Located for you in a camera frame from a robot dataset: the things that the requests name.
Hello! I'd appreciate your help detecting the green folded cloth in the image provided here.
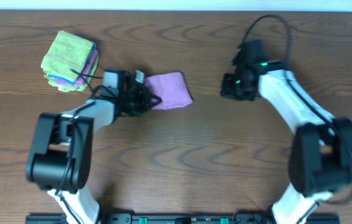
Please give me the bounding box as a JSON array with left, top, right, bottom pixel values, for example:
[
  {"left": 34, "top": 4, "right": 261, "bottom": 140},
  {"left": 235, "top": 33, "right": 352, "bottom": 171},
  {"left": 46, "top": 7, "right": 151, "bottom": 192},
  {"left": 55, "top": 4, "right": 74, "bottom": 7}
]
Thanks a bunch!
[
  {"left": 41, "top": 30, "right": 94, "bottom": 80},
  {"left": 45, "top": 57, "right": 99, "bottom": 92}
]

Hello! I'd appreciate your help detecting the bottom green folded cloth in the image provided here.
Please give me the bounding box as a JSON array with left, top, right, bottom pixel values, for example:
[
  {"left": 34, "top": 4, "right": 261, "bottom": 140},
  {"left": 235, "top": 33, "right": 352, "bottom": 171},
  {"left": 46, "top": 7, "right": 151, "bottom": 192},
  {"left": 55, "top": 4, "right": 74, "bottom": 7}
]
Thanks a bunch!
[{"left": 45, "top": 57, "right": 99, "bottom": 92}]

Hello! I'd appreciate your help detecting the top green folded cloth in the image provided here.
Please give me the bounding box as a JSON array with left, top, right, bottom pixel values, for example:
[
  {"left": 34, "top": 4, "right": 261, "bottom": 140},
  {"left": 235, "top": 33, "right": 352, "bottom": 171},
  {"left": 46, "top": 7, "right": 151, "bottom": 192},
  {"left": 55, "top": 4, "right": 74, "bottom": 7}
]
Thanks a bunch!
[{"left": 41, "top": 30, "right": 94, "bottom": 80}]

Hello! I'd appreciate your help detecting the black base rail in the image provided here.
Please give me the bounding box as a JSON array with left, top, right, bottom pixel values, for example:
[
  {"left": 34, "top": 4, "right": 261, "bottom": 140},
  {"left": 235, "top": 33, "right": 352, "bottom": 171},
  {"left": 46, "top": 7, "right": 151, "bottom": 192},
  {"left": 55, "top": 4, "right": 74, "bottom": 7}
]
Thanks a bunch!
[{"left": 25, "top": 212, "right": 340, "bottom": 224}]

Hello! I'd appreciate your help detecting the purple microfiber cloth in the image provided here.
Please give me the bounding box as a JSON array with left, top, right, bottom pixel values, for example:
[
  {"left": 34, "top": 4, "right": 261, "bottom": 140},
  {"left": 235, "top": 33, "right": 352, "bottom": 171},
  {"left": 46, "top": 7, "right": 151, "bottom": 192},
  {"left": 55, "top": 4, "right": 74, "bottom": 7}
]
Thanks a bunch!
[{"left": 145, "top": 72, "right": 193, "bottom": 110}]

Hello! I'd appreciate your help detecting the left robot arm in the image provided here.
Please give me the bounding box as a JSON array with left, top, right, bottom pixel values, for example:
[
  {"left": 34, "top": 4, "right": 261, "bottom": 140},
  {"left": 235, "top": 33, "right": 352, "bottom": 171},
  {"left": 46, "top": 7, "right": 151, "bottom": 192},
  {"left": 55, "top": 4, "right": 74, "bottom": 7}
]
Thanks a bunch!
[{"left": 25, "top": 70, "right": 162, "bottom": 224}]

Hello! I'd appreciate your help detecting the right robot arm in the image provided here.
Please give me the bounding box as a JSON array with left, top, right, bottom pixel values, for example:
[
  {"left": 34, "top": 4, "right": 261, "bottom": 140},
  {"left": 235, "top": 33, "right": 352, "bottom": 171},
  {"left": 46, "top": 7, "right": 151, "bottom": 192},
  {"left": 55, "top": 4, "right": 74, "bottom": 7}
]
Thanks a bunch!
[{"left": 220, "top": 40, "right": 352, "bottom": 223}]

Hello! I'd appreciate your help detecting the blue folded cloth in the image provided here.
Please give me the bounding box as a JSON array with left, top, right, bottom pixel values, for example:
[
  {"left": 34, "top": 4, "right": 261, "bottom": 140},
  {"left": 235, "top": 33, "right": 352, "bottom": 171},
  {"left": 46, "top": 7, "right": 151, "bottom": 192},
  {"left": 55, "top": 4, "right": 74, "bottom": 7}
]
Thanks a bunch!
[{"left": 46, "top": 44, "right": 99, "bottom": 86}]

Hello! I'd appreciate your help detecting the purple folded cloth in stack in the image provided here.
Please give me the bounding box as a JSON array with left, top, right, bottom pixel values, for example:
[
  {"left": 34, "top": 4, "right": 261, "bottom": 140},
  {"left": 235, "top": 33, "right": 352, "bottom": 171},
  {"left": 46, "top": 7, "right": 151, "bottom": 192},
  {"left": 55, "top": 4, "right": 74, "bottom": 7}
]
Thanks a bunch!
[{"left": 50, "top": 50, "right": 99, "bottom": 86}]

